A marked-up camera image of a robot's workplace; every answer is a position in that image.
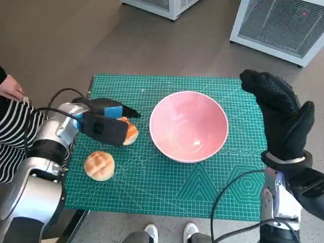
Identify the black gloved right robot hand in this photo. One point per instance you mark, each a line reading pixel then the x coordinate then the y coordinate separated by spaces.
pixel 278 114

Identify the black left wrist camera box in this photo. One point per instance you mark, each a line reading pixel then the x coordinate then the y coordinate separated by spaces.
pixel 108 131

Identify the pale round toy bun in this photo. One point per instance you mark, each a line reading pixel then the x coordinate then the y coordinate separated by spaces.
pixel 100 165

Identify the green cutting mat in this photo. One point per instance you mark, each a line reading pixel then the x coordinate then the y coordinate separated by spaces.
pixel 152 182

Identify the orange toasted toy bread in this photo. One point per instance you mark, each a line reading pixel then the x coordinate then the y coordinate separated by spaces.
pixel 131 134

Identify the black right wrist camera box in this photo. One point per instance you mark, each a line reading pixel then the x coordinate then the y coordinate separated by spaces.
pixel 311 189

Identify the pink bowl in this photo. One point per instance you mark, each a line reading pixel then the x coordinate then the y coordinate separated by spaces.
pixel 189 126

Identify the white shoe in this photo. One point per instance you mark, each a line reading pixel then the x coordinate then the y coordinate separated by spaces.
pixel 190 231
pixel 151 233

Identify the dark grey leg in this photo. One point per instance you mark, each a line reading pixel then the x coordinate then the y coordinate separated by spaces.
pixel 136 238
pixel 202 239

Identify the person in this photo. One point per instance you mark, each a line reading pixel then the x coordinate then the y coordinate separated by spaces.
pixel 12 131

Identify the white glass-front cabinet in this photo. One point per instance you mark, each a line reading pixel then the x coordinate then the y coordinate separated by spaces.
pixel 162 7

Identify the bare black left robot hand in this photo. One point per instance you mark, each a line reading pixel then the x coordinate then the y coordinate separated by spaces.
pixel 111 107

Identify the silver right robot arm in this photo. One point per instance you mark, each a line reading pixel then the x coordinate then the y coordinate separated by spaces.
pixel 276 197

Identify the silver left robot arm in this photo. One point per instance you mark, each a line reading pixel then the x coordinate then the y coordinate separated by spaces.
pixel 48 131

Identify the person's hand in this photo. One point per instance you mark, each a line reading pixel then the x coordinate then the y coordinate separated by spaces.
pixel 11 86

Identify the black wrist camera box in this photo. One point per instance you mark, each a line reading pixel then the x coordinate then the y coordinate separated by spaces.
pixel 108 131
pixel 311 189

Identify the white mesh-front cabinet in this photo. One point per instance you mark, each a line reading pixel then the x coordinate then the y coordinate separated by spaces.
pixel 278 25

